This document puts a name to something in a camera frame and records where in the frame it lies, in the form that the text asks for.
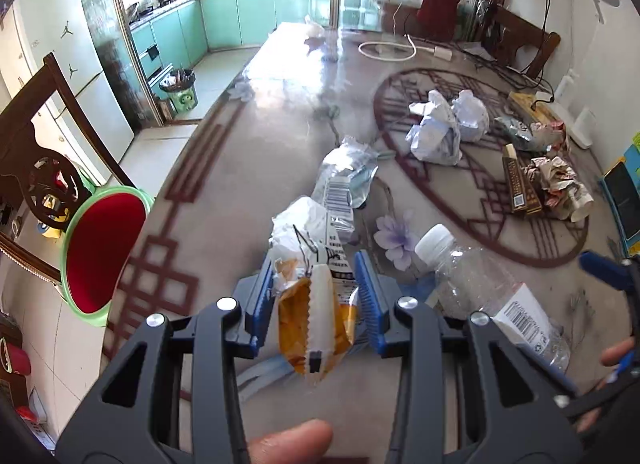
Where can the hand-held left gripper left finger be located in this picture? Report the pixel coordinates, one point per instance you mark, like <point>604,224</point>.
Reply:
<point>264,294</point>

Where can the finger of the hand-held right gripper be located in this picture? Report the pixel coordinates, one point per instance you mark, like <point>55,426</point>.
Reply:
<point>600,266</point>

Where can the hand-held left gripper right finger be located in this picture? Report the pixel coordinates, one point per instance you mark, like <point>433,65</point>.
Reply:
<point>367,289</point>

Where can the orange snack wrapper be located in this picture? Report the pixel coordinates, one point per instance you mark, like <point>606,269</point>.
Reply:
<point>295,324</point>

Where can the white plastic bag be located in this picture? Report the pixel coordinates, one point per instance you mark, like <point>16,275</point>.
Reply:
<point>300,224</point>

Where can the red printed paper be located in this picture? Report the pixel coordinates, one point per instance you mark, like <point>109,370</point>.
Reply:
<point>555,178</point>

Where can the clear plastic bottle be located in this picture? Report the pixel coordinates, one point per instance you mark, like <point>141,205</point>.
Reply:
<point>465,274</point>

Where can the brown cardboard box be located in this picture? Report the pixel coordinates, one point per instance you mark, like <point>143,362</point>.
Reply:
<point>520,189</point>

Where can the clear plastic barcode packaging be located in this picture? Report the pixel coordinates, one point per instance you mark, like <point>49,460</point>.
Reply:
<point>340,168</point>

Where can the green plastic basin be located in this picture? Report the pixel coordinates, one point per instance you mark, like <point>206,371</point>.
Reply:
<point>105,254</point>

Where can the floral printed paper cup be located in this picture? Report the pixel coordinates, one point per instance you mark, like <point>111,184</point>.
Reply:
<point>435,133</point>

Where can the white paper ball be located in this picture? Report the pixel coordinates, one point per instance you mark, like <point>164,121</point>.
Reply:
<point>472,113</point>

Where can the person's right hand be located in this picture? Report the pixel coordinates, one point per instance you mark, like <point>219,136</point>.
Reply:
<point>620,353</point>

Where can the person's left hand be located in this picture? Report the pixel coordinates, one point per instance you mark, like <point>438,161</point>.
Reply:
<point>292,441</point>

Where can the blue framed tablet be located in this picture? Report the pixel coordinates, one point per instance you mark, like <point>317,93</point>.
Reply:
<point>620,194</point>

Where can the blue face mask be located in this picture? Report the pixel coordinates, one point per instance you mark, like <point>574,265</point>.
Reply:
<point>265,374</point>

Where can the crumpled foil snack wrapper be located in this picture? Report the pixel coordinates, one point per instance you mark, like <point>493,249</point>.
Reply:
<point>517,132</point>

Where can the yellow snack pack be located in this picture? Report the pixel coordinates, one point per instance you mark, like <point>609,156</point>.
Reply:
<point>530,104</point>

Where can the green kitchen waste bin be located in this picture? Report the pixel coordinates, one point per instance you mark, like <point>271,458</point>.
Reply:
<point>182,101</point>

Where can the plain dark wooden chair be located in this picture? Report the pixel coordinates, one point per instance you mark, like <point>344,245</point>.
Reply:
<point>545,46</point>

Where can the red container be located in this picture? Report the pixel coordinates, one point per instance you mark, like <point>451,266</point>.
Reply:
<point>15,359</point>

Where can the white tissue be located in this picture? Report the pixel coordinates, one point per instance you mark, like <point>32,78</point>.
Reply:
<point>315,28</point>

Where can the teal kitchen cabinets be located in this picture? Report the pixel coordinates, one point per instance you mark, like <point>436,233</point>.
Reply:
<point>225,13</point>

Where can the carved dark wooden chair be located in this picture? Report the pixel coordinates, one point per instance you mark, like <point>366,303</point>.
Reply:
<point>17,138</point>

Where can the white refrigerator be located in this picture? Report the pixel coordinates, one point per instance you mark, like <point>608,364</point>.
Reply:
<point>65,58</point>

